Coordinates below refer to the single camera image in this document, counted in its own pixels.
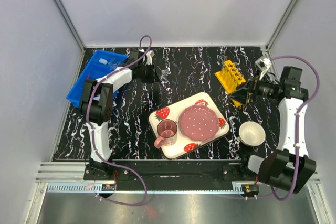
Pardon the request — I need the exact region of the cream ceramic bowl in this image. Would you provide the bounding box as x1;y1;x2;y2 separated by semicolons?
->
238;121;266;147

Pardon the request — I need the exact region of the blue plastic compartment bin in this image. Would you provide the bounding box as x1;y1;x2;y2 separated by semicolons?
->
67;50;128;108

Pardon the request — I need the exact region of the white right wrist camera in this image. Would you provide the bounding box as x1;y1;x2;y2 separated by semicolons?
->
255;58;272;80

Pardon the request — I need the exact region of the glass alcohol lamp white cap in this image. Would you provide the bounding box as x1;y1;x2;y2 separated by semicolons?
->
108;58;120;69

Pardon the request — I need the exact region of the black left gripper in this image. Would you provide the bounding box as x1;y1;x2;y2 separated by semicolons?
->
138;62;161;84

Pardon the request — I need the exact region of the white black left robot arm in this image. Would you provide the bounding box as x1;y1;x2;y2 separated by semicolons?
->
79;49;160;180

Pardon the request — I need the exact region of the pink ghost pattern mug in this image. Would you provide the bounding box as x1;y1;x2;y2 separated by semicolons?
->
154;119;177;148

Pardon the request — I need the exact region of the strawberry pattern white tray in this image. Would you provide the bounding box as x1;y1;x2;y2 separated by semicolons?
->
148;92;229;159

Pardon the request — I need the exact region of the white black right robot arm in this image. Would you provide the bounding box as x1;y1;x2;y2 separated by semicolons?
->
229;66;317;195

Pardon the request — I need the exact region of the pink polka dot plate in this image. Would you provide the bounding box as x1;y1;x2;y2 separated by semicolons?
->
178;105;219;142

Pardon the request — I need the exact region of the yellow test tube rack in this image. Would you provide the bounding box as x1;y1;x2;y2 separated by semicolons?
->
215;60;243;94

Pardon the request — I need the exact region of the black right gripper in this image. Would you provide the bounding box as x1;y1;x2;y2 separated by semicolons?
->
227;69;277;105

